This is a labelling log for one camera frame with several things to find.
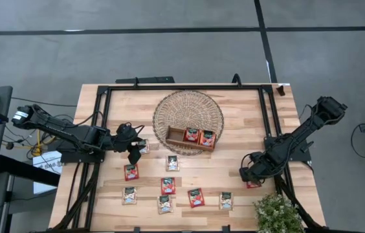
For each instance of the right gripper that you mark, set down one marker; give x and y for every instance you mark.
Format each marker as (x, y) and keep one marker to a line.
(263, 163)

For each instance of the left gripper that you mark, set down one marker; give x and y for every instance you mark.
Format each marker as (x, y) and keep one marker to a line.
(125, 136)

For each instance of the red strawberry tea packet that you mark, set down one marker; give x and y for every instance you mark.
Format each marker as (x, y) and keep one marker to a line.
(191, 135)
(131, 172)
(196, 197)
(254, 185)
(168, 185)

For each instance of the beige vanilla tea packet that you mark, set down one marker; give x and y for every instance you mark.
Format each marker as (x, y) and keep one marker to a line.
(172, 162)
(129, 195)
(165, 204)
(226, 201)
(145, 146)

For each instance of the orange peach tea packet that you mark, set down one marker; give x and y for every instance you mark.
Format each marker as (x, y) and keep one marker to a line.
(207, 138)

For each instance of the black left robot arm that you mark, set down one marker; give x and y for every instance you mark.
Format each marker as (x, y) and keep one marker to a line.
(72, 132)

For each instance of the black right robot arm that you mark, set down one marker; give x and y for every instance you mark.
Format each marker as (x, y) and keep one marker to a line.
(302, 136)

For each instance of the wooden three-compartment tea box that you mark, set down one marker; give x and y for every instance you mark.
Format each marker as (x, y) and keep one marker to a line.
(174, 136)

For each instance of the green plant in black pot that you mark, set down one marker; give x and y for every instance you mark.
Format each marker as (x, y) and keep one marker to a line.
(276, 213)

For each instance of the round woven straw placemat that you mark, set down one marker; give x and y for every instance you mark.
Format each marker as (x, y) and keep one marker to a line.
(187, 106)

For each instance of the long black bar device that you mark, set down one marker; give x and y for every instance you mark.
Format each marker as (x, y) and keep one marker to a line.
(145, 80)

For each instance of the white printed paper sheet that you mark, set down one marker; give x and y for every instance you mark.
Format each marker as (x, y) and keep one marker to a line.
(48, 160)

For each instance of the black clamp hook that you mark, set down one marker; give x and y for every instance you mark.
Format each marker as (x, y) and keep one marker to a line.
(237, 79)

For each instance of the black support beam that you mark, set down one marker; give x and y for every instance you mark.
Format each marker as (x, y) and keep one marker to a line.
(24, 168)

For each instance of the small dark triangular bracket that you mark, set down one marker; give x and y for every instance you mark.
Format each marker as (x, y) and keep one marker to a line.
(280, 90)

